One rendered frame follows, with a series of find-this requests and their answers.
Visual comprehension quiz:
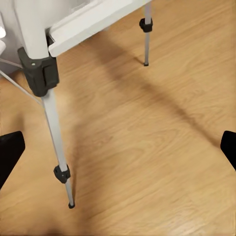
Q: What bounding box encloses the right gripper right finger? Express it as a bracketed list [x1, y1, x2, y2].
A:
[220, 131, 236, 170]

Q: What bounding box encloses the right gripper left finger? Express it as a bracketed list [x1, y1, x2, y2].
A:
[0, 131, 26, 189]

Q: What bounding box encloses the camera tripod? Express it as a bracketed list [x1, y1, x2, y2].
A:
[11, 0, 153, 208]

